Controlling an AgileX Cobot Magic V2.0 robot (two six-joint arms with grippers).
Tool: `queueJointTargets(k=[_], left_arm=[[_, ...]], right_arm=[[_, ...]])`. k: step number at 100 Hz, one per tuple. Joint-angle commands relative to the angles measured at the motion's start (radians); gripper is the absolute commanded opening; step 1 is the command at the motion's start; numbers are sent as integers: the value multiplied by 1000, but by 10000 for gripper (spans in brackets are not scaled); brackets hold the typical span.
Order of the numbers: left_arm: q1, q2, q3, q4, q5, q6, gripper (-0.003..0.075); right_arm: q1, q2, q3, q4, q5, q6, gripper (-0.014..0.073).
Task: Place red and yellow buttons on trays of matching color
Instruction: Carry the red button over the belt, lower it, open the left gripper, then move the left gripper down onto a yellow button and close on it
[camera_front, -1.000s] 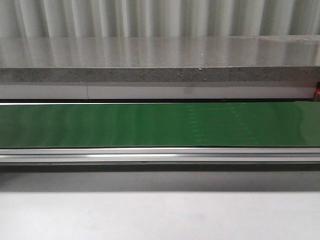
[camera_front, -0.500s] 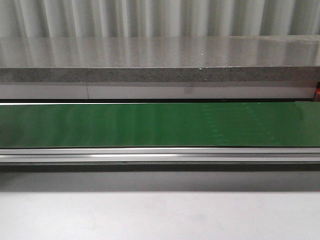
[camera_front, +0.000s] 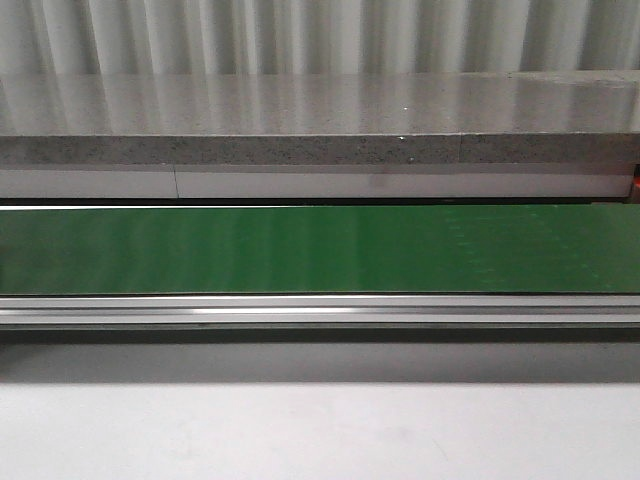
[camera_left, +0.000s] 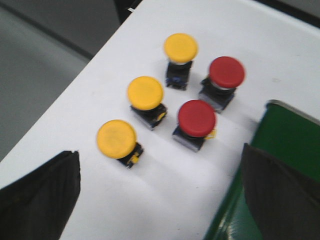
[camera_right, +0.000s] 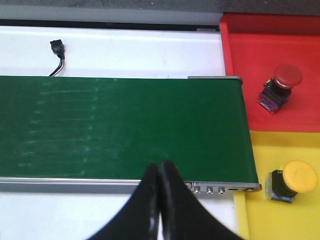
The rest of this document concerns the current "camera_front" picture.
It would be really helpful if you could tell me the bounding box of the aluminium conveyor side rail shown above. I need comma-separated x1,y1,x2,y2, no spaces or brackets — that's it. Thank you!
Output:
1,294,639,330

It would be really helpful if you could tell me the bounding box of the white pleated curtain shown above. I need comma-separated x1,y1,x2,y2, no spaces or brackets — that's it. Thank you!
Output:
1,1,639,74

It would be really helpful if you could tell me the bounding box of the green conveyor belt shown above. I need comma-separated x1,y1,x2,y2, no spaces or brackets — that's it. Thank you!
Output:
1,204,639,296

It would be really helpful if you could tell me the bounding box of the grey speckled stone counter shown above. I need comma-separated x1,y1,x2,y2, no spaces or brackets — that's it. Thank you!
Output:
0,69,640,200

